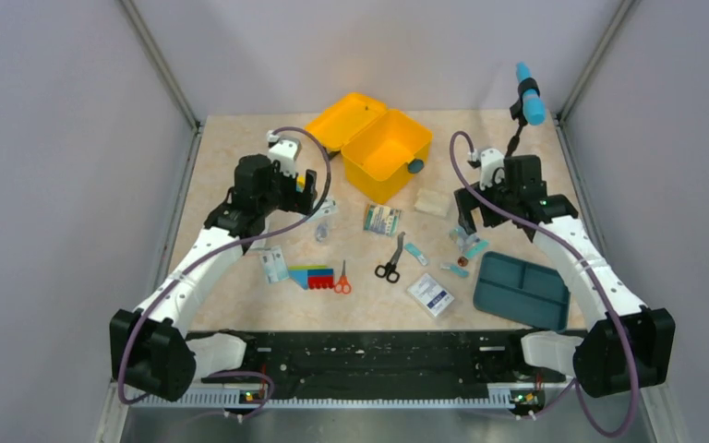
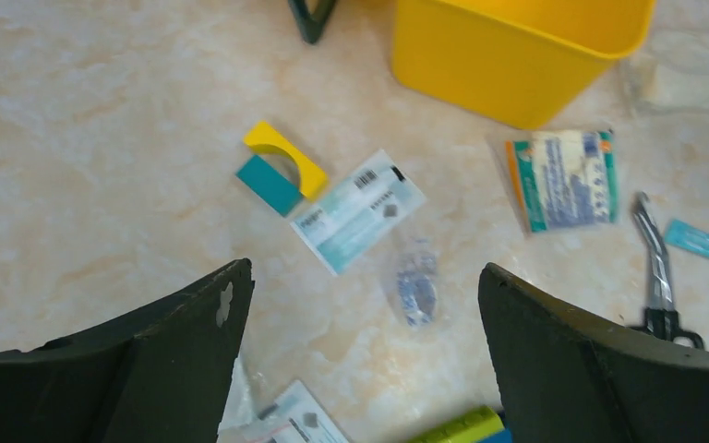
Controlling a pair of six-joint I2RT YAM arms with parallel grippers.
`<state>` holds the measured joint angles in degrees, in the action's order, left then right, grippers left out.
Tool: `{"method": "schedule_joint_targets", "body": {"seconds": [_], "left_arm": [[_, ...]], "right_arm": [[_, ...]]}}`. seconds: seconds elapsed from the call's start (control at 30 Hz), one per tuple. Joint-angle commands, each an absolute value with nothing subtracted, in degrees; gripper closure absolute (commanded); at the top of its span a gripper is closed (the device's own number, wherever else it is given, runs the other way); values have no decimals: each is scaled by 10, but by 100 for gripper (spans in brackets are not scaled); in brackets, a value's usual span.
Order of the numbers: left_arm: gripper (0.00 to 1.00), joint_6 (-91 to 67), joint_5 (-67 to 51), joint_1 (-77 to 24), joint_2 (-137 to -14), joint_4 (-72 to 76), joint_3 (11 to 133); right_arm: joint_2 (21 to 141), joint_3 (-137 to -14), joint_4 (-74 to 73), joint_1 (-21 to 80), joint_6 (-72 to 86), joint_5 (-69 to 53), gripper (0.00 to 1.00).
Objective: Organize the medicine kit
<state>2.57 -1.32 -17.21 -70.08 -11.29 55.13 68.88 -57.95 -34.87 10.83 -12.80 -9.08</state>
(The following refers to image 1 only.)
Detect small clear vial bag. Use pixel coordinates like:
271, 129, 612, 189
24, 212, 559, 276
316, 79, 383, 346
315, 221, 330, 243

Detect clear bag teal items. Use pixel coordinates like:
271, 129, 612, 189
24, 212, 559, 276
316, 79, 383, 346
449, 226, 489, 259

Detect green white bandage packet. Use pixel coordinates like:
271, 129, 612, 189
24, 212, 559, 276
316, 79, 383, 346
363, 204, 403, 237

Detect yellow plastic medicine box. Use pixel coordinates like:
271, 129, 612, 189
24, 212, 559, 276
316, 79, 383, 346
305, 92, 433, 204

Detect teal divided tray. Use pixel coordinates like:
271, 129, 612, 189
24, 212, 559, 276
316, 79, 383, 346
473, 251, 571, 331

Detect white blue gauze packet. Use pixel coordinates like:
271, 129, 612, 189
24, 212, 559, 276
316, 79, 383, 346
407, 273, 455, 318

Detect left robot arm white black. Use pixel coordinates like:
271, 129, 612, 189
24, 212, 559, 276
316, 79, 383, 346
109, 153, 330, 404

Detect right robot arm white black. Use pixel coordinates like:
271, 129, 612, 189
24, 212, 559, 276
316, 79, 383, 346
455, 149, 676, 398

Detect light blue plaster strip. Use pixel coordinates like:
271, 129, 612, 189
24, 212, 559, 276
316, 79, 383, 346
404, 243, 429, 267

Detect white blue wipe sachets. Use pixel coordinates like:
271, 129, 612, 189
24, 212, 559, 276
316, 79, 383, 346
259, 246, 290, 284

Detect colourful stacked card pack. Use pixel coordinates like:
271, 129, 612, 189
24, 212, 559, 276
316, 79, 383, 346
288, 266, 336, 290

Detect blue microphone on stand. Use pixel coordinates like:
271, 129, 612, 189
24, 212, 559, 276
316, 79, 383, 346
505, 62, 546, 157

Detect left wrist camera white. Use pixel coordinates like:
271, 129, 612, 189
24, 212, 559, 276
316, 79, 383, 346
266, 131, 302, 178

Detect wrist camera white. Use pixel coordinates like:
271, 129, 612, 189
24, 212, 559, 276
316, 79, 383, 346
468, 148, 505, 190
266, 131, 302, 178

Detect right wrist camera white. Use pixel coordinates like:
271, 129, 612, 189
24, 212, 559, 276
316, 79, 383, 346
468, 148, 505, 190

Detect orange handled scissors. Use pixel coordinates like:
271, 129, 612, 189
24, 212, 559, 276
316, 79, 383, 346
333, 260, 352, 294

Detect black handled scissors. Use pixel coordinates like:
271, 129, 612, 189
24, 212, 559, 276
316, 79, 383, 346
374, 232, 405, 283

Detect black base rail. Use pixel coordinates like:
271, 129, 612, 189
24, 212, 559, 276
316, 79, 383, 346
199, 329, 567, 403

